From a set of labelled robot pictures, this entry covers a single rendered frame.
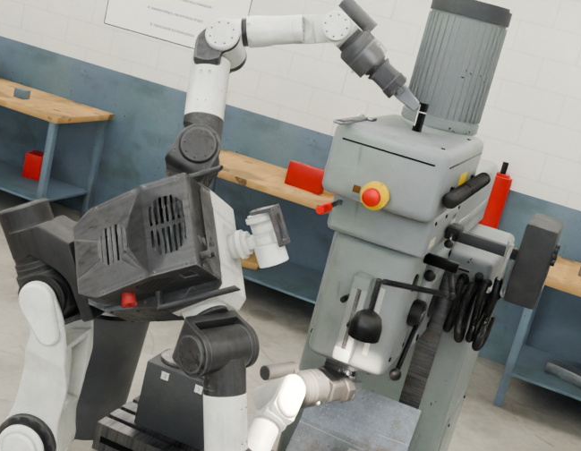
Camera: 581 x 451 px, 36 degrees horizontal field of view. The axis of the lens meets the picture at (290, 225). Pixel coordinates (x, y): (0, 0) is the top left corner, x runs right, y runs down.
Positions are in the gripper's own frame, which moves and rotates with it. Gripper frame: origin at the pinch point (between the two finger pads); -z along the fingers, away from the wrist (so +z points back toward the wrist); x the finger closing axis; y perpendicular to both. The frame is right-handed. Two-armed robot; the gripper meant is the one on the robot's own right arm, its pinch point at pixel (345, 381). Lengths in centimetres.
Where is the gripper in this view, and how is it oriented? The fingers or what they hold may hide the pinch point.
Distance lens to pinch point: 229.6
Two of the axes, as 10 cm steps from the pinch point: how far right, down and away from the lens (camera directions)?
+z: -7.0, -0.1, -7.1
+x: -6.7, -3.4, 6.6
